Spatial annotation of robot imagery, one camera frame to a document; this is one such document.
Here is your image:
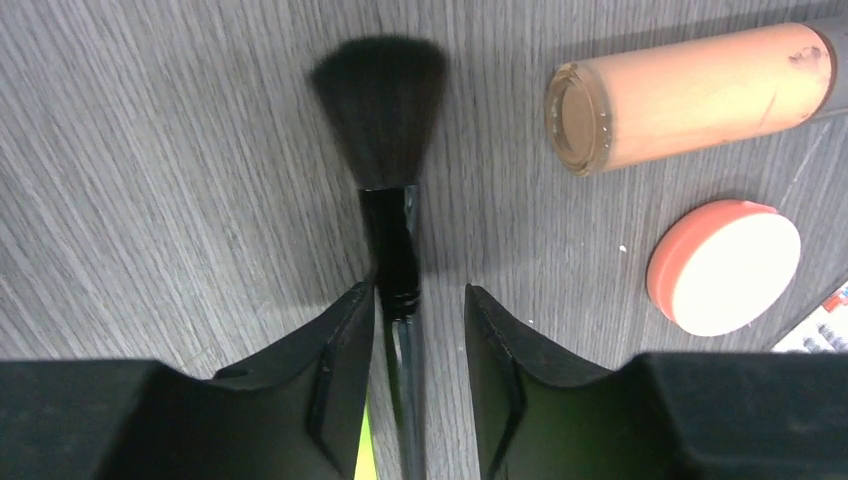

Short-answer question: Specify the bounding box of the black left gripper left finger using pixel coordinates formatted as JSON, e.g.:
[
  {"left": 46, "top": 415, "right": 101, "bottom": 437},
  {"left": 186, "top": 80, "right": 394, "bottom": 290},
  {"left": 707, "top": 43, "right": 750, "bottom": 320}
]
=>
[{"left": 1, "top": 282, "right": 374, "bottom": 479}]

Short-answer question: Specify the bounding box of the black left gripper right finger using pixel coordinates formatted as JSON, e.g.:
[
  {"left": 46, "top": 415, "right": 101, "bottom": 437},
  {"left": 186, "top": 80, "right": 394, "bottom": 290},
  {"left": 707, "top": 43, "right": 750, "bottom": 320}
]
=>
[{"left": 464, "top": 285, "right": 847, "bottom": 479}]

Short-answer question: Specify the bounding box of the green rectangular block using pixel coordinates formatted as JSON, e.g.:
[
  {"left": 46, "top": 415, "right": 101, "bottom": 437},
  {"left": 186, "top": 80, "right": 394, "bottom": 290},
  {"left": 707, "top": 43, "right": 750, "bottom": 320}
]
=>
[{"left": 354, "top": 404, "right": 378, "bottom": 480}]

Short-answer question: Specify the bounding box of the clear false lashes pack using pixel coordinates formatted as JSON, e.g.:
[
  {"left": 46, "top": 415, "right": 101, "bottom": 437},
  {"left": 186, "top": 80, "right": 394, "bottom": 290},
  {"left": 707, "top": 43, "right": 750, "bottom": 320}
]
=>
[{"left": 771, "top": 283, "right": 847, "bottom": 354}]

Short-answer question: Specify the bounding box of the tan foundation bottle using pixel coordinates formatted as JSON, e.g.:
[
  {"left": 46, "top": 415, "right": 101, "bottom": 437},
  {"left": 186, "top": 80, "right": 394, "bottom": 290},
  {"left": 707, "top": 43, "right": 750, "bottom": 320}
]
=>
[{"left": 544, "top": 17, "right": 847, "bottom": 176}]

